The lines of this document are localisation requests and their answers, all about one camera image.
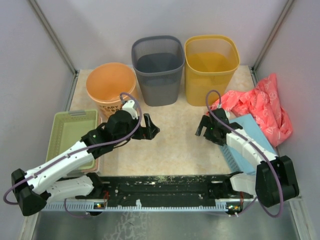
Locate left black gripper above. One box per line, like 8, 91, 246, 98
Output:
114, 113, 160, 146

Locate blue plastic basket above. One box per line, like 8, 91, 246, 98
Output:
219, 114, 276, 175

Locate yellow mesh bin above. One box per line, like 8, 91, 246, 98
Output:
184, 34, 240, 107

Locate grey mesh bin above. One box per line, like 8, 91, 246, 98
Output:
131, 35, 185, 107

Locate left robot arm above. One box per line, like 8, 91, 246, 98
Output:
11, 110, 160, 217

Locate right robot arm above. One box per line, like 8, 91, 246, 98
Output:
195, 108, 300, 208

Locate red plastic bag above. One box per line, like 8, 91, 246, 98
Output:
221, 73, 293, 148

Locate orange capybara bucket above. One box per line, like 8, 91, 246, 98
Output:
86, 62, 139, 121

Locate pink plastic basket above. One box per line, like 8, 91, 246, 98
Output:
62, 117, 105, 176

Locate green plastic basket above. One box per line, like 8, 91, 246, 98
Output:
46, 109, 99, 161

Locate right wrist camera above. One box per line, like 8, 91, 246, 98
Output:
224, 110, 231, 119

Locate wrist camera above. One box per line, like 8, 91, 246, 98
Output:
224, 110, 231, 119
122, 100, 138, 120

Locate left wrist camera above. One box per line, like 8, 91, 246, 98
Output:
122, 100, 138, 120

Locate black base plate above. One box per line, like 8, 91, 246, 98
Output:
85, 174, 240, 208

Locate grey cable duct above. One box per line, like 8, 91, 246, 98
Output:
39, 198, 245, 212

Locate aluminium rail frame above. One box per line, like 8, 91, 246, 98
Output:
19, 198, 314, 240

